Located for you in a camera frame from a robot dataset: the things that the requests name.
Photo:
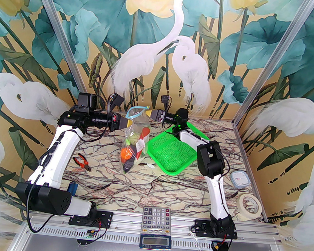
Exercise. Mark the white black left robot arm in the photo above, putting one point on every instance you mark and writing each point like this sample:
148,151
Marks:
57,154

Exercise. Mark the beige masking tape roll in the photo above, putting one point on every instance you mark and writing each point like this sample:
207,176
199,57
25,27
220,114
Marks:
247,213

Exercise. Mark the white square kitchen timer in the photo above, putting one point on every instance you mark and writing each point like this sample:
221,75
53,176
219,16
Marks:
240,179

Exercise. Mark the small white scrap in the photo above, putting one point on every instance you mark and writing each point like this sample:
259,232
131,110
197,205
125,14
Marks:
151,166

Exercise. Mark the dark purple toy eggplant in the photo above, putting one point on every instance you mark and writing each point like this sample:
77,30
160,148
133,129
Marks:
127,166

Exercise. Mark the green plastic mesh tray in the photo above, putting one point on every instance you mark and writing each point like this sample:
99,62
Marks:
171,151

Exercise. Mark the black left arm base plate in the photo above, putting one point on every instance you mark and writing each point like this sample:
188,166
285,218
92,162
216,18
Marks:
106,217

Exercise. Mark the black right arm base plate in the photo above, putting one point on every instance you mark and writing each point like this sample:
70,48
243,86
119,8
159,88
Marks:
199,225

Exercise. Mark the aluminium frame post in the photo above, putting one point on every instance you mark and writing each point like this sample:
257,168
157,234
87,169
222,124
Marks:
272,61
63,41

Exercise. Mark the grey desk calculator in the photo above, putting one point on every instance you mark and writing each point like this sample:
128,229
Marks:
155,218

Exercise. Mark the perforated metal panel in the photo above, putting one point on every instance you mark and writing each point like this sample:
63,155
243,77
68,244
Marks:
53,231

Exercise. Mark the black bracket with yellow connector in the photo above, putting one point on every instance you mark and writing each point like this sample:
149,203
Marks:
218,247

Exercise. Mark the red-orange toy tomato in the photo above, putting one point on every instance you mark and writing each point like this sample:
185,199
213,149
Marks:
126,154

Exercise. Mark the white-green toy bok choy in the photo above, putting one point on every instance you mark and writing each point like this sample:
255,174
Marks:
141,149

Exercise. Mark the aluminium frame rail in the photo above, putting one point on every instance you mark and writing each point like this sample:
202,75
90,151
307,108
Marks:
128,218

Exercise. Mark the small green circuit board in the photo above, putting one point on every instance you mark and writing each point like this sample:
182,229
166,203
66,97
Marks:
90,234

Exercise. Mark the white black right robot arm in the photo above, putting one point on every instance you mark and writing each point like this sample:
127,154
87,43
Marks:
219,194

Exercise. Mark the clear zip-top bag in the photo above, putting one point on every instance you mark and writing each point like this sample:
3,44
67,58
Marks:
135,125

